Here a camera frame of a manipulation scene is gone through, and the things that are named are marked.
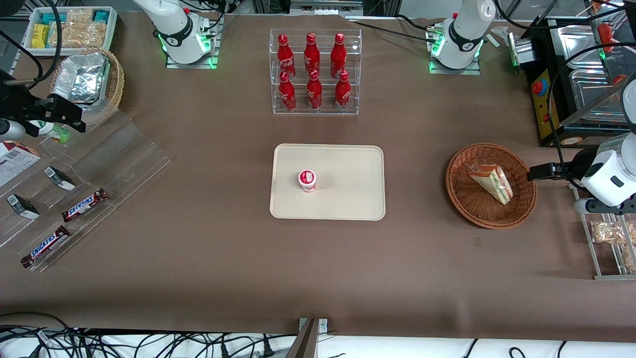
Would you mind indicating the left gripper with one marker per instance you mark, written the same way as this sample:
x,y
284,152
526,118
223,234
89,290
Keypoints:
x,y
578,164

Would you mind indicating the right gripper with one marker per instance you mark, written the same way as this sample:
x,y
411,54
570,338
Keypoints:
x,y
19,106

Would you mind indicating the triangular sandwich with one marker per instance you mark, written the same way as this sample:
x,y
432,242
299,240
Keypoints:
x,y
491,182

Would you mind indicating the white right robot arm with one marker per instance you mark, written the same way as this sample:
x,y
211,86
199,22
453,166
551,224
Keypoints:
x,y
176,30

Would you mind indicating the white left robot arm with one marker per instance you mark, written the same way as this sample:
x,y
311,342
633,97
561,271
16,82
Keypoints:
x,y
464,35

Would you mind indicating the aluminium foil tray stack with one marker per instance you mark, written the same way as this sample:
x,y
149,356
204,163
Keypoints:
x,y
82,77

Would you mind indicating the deep tan wicker basket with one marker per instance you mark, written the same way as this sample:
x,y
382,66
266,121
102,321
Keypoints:
x,y
115,82

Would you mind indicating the shallow round brown wicker basket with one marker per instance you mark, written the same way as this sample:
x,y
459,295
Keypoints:
x,y
469,201

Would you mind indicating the cream plastic tray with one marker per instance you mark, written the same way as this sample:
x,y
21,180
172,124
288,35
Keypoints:
x,y
348,184

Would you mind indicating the green bottle with white cap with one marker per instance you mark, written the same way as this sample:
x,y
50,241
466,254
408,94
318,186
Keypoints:
x,y
52,131

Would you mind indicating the black food warmer cabinet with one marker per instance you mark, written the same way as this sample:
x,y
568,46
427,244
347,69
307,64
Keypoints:
x,y
551,119

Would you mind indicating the small black box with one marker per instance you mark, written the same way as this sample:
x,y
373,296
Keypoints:
x,y
59,178
22,206

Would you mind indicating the white carton with barcode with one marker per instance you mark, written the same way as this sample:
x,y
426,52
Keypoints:
x,y
15,161

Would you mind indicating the clear acrylic stepped display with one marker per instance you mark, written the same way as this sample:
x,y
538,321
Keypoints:
x,y
124,159

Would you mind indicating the red emergency stop button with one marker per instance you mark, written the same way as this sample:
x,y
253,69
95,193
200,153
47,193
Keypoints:
x,y
539,87

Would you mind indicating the clear bag of snacks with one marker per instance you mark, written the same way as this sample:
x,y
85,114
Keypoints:
x,y
608,232
630,258

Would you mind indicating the yellow snack packet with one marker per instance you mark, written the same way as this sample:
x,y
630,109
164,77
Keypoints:
x,y
40,36

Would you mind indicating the clear bag of crackers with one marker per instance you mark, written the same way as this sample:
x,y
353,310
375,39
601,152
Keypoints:
x,y
79,32

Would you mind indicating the Snickers chocolate bar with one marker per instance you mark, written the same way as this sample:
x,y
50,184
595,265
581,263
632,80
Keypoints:
x,y
45,247
84,205

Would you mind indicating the stainless steel pan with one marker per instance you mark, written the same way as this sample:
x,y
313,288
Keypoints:
x,y
579,44
596,97

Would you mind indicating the white plastic bin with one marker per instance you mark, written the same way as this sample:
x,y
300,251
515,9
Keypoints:
x,y
112,30

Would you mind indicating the teal snack packet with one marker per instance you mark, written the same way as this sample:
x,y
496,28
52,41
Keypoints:
x,y
101,16
49,18

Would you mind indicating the teal furniture leg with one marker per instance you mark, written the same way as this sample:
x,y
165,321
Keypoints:
x,y
603,273

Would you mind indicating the red cola bottle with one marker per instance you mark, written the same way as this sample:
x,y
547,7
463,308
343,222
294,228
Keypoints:
x,y
285,55
342,92
286,93
311,53
314,92
338,55

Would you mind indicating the clear acrylic bottle rack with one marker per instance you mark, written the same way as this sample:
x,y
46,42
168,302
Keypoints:
x,y
323,112

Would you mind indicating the strawberry yogurt cup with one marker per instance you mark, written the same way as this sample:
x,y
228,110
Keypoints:
x,y
307,180

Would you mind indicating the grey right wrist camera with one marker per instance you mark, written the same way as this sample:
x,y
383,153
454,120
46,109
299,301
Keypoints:
x,y
10,129

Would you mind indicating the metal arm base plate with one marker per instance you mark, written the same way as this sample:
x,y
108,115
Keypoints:
x,y
216,54
454,71

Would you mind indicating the aluminium frame profile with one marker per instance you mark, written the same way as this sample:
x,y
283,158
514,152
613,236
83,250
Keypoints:
x,y
325,6

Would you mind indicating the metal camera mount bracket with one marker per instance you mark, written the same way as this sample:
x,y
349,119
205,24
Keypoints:
x,y
305,340

